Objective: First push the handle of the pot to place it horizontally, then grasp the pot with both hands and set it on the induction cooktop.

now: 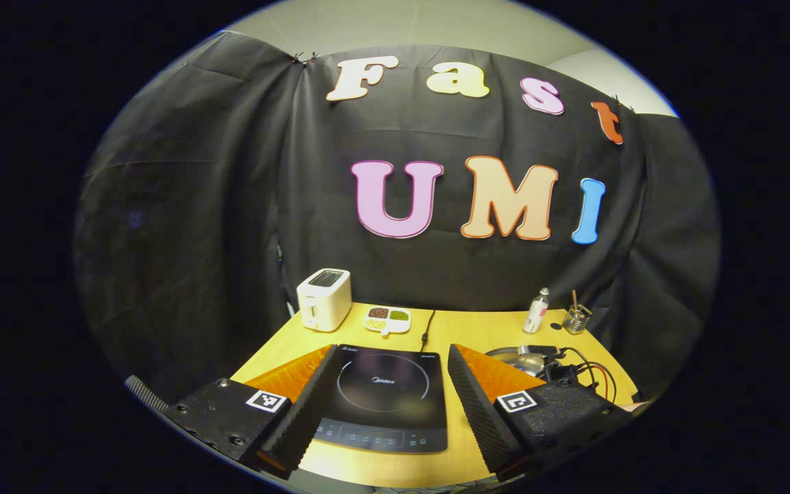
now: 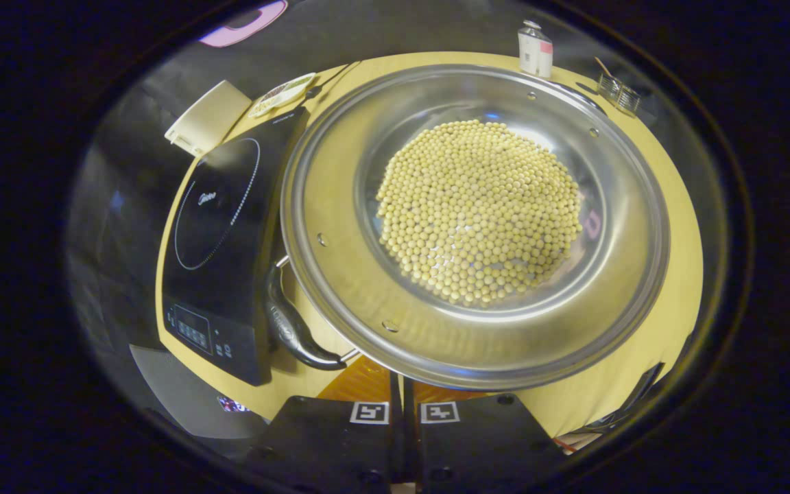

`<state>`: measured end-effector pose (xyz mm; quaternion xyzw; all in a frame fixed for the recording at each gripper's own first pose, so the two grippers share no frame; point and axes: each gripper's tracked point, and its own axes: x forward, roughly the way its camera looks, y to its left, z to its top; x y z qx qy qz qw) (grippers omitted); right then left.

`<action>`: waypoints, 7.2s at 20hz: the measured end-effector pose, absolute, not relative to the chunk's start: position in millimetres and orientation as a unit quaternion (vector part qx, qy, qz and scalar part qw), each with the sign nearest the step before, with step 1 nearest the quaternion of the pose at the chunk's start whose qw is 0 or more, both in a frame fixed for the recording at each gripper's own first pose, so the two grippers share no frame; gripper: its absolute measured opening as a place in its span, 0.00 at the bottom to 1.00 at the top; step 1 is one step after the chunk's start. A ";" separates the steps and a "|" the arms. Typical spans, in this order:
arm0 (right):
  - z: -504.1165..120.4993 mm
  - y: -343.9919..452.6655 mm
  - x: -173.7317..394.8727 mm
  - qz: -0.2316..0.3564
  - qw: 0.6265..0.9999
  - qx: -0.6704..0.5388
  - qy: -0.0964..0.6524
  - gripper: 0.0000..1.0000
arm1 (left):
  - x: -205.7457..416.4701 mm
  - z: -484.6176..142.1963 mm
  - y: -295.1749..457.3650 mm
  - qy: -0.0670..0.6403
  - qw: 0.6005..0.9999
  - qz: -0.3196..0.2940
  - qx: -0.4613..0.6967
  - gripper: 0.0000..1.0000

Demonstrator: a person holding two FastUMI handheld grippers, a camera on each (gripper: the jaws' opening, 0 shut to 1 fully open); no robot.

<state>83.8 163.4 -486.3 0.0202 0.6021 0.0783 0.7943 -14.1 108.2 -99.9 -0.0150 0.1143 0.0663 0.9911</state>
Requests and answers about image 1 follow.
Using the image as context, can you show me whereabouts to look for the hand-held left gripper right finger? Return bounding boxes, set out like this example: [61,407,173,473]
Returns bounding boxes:
[447,344,634,483]

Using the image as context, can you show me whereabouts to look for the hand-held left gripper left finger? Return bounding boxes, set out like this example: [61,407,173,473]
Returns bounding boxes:
[162,344,339,480]

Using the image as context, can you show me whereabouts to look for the steel pot with black handles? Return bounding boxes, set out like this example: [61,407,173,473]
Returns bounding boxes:
[484,345,564,377]

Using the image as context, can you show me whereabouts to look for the black induction cooktop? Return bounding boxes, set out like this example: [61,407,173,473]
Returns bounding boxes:
[309,344,449,454]

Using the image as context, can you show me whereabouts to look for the glass jar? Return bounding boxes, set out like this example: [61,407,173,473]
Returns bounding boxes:
[563,305,593,336]

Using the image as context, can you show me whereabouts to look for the clear bottle with pink label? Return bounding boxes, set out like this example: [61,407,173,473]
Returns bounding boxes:
[523,287,551,335]

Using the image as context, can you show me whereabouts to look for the white toaster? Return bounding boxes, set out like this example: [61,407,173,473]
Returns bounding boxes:
[296,268,352,333]

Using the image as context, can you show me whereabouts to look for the white divided dish with beans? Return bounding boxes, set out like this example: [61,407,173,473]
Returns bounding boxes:
[363,306,412,337]

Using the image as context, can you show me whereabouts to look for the black backdrop cloth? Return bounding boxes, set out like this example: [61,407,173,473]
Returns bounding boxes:
[73,31,721,405]

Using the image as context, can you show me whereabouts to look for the black and red cables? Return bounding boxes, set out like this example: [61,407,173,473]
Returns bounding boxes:
[560,346,619,405]

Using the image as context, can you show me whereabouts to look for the grey ribbed hose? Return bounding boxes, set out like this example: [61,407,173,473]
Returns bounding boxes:
[124,375,171,414]

